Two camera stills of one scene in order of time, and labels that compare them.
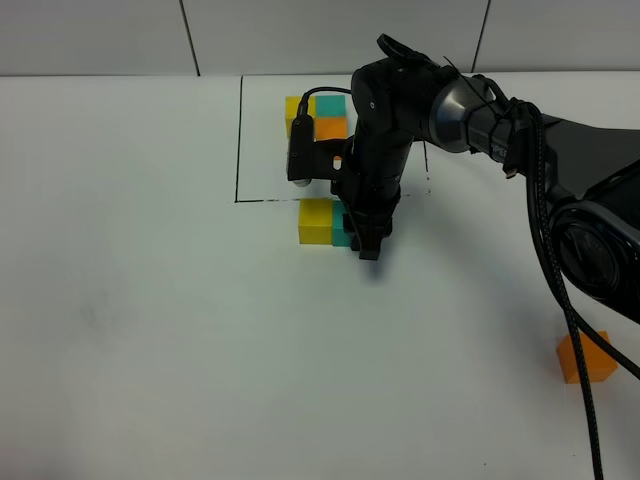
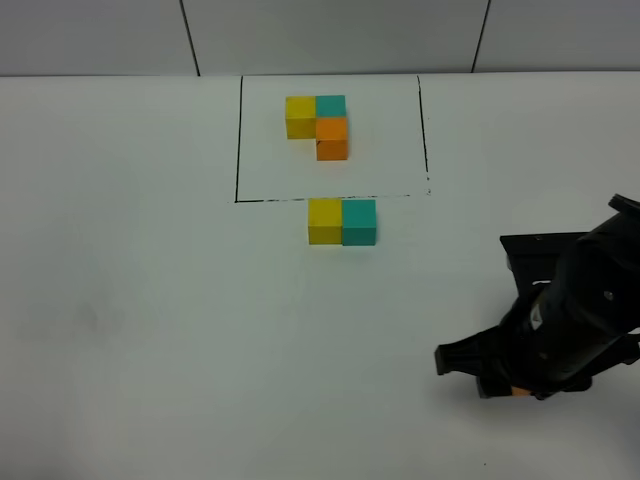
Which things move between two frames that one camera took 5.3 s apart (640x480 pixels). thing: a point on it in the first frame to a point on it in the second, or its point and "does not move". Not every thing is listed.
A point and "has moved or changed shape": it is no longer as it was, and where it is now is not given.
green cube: [340, 238] has moved or changed shape
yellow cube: [315, 221] has moved or changed shape
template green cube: [331, 105] does not move
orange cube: [600, 364] has moved or changed shape
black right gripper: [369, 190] to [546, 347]
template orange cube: [330, 128] does not move
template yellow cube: [292, 104] does not move
